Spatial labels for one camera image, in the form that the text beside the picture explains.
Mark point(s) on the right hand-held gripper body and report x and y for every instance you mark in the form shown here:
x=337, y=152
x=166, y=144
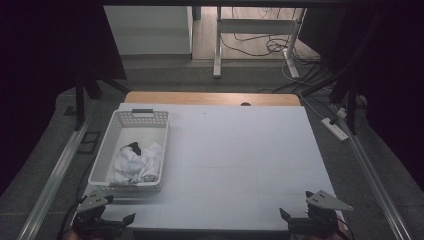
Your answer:
x=325, y=201

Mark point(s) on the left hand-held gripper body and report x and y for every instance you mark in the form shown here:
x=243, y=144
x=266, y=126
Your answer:
x=95, y=201

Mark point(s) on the white shirt with black collar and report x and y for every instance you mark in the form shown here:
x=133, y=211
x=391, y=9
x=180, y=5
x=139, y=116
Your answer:
x=140, y=165

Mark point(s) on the white plastic basket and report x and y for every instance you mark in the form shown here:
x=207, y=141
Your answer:
x=128, y=133

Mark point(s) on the person's right hand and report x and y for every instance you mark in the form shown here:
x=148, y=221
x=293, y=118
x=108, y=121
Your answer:
x=342, y=231

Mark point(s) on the person's left hand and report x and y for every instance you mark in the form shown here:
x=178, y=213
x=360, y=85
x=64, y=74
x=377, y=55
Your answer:
x=70, y=235

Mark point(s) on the white power strip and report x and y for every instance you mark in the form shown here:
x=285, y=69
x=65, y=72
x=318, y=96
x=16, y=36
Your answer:
x=334, y=129

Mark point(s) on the white plug adapter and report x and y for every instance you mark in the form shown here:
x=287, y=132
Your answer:
x=341, y=112

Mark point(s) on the black metal stand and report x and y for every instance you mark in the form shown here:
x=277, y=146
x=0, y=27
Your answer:
x=350, y=106
x=80, y=103

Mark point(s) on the wooden table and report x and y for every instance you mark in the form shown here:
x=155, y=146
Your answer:
x=206, y=98

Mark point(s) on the black curtain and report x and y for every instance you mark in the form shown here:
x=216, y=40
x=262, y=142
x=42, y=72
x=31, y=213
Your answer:
x=40, y=66
x=386, y=66

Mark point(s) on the aluminium rail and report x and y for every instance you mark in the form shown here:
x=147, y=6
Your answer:
x=376, y=186
x=53, y=180

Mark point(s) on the black floor frame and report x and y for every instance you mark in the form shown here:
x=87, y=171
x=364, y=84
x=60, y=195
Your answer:
x=89, y=142

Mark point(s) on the white desk frame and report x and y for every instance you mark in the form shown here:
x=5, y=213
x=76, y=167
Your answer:
x=256, y=26

